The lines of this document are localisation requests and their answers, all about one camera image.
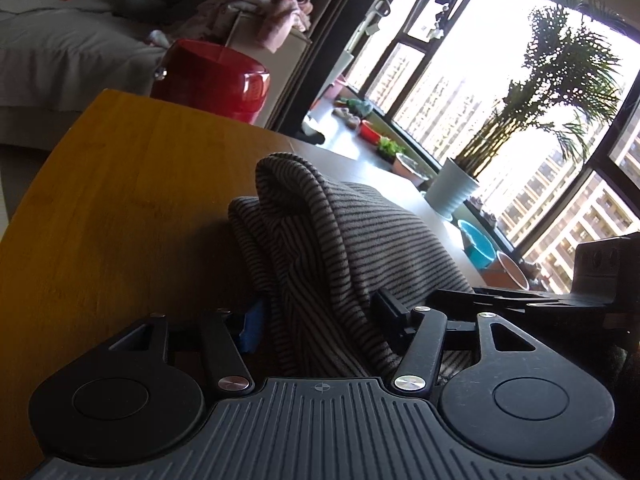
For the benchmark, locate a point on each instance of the pink basin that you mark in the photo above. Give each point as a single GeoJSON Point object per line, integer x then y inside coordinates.
{"type": "Point", "coordinates": [411, 170]}

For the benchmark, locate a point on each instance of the grey covered sofa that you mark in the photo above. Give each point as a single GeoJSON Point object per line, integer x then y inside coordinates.
{"type": "Point", "coordinates": [60, 50]}

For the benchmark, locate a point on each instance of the pink plastic bucket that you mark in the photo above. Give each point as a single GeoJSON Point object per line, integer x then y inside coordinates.
{"type": "Point", "coordinates": [512, 272]}

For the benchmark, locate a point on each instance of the red basin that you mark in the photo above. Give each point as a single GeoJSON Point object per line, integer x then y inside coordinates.
{"type": "Point", "coordinates": [370, 131]}

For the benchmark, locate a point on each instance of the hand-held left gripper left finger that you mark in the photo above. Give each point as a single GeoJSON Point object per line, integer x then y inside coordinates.
{"type": "Point", "coordinates": [252, 327]}

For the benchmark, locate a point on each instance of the red round bin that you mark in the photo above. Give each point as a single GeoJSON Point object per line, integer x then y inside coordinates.
{"type": "Point", "coordinates": [210, 80]}

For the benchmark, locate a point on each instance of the white ribbed plant pot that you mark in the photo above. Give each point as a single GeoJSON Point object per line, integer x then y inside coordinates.
{"type": "Point", "coordinates": [452, 190]}

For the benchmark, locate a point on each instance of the pair of slippers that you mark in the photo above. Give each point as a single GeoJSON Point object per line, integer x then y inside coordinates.
{"type": "Point", "coordinates": [352, 110]}

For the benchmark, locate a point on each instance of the pink blanket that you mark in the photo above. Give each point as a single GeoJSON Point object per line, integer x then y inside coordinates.
{"type": "Point", "coordinates": [260, 10]}

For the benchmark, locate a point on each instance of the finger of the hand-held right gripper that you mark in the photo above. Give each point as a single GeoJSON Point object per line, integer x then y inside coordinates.
{"type": "Point", "coordinates": [480, 302]}
{"type": "Point", "coordinates": [515, 293]}

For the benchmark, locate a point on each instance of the tall green potted plant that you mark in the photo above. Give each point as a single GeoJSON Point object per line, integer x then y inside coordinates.
{"type": "Point", "coordinates": [550, 75]}

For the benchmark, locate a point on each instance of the black cloth on floor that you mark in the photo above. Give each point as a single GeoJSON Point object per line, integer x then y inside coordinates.
{"type": "Point", "coordinates": [314, 135]}

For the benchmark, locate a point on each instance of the blue basin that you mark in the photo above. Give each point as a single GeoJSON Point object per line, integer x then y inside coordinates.
{"type": "Point", "coordinates": [477, 245]}

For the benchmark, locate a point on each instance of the tray of green seedlings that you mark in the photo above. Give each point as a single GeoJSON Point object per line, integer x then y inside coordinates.
{"type": "Point", "coordinates": [391, 149]}

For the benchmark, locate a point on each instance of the striped long-sleeve shirt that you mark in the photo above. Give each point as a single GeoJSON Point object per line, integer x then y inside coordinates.
{"type": "Point", "coordinates": [325, 240]}

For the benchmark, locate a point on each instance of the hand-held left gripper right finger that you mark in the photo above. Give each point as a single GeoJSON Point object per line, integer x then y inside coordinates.
{"type": "Point", "coordinates": [390, 315]}

